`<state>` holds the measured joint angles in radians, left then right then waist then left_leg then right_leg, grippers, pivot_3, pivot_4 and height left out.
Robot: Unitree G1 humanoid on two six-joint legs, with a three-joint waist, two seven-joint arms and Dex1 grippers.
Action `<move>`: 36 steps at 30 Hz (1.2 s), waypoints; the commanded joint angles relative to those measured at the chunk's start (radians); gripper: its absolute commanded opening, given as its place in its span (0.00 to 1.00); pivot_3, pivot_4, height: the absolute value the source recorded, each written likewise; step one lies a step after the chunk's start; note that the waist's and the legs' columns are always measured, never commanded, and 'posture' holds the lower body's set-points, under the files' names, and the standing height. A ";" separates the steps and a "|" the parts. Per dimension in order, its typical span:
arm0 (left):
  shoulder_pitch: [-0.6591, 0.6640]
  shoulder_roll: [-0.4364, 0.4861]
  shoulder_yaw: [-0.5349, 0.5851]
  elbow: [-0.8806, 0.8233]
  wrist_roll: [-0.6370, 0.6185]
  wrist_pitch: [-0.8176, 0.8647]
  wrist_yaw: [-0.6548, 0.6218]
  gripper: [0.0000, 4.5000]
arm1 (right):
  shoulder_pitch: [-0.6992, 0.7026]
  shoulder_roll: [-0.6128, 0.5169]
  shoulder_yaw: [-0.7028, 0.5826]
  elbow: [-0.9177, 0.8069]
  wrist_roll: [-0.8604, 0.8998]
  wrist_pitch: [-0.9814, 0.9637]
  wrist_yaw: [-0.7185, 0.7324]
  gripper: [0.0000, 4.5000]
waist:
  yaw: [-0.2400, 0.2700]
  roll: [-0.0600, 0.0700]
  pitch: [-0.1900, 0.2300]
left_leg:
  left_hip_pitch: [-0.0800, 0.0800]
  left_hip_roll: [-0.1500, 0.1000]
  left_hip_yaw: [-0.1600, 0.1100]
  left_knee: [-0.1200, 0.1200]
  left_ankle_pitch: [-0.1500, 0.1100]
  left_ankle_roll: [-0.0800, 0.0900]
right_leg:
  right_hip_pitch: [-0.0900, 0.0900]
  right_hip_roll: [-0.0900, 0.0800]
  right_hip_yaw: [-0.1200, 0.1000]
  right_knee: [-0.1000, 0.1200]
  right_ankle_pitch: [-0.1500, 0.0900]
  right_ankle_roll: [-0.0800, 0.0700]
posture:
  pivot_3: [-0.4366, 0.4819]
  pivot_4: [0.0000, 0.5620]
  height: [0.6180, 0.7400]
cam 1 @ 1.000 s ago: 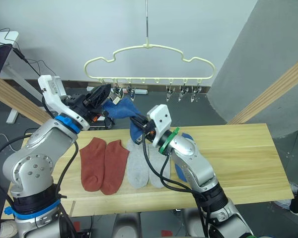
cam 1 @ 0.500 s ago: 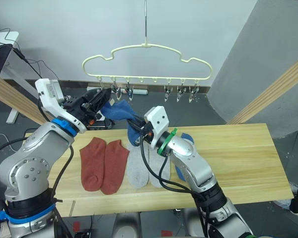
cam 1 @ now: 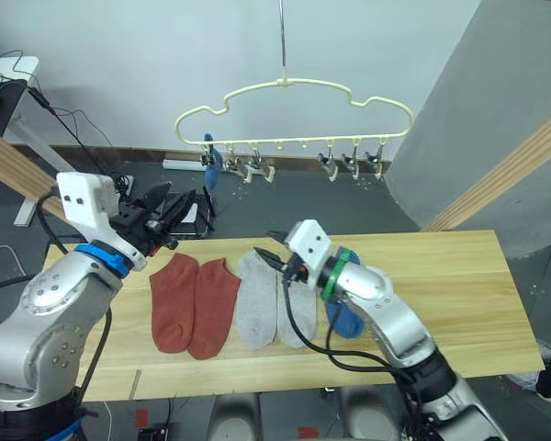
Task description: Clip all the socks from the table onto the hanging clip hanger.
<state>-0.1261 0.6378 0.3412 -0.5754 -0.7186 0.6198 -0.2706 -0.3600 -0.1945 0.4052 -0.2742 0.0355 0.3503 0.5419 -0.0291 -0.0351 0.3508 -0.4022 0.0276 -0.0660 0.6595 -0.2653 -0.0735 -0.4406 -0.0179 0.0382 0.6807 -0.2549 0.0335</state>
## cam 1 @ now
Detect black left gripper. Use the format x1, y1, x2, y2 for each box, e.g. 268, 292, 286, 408
108, 181, 198, 256

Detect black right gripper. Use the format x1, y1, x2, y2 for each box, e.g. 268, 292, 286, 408
253, 230, 311, 288

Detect black folding stand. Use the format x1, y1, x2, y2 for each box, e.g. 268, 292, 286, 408
168, 189, 218, 241

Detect white power strip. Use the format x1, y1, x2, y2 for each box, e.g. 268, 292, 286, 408
162, 157, 207, 173

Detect blue ankle sock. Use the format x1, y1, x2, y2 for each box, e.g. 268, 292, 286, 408
324, 246, 366, 341
202, 132, 224, 192

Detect grey ankle sock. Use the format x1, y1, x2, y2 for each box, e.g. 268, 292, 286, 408
234, 251, 280, 349
274, 269, 320, 349

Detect red ankle sock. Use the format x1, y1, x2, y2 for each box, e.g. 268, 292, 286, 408
186, 257, 242, 361
149, 253, 200, 355

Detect wooden beam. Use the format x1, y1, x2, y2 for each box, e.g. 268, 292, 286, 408
421, 101, 551, 232
0, 122, 82, 227

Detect grey rounded shape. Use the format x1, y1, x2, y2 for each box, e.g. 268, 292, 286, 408
338, 385, 399, 441
208, 391, 262, 441

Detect black desk panel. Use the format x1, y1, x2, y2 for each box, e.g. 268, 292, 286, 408
0, 78, 29, 138

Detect white desk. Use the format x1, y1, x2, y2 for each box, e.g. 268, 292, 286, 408
0, 55, 77, 227

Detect black floor box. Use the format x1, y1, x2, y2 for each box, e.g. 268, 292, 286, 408
137, 426, 173, 441

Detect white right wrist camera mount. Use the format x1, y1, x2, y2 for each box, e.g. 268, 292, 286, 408
286, 219, 337, 288

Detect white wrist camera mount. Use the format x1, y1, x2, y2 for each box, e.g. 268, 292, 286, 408
56, 172, 149, 272
286, 219, 337, 288

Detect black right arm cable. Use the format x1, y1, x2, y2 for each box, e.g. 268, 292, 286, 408
280, 279, 419, 388

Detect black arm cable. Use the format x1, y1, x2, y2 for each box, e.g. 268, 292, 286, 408
35, 190, 114, 414
280, 279, 419, 388

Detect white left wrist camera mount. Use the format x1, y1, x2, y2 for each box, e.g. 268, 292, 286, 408
56, 172, 149, 272

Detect black floor cable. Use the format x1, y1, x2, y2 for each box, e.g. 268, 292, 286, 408
26, 85, 135, 195

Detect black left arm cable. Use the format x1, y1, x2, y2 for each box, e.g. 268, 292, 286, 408
35, 190, 114, 414

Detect cream plastic clip hanger frame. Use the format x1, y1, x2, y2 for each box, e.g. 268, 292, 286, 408
174, 65, 415, 153

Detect white floor cable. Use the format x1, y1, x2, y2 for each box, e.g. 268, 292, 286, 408
0, 244, 28, 279

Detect metal hanger hook wire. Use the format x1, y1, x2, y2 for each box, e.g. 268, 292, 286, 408
278, 0, 289, 70

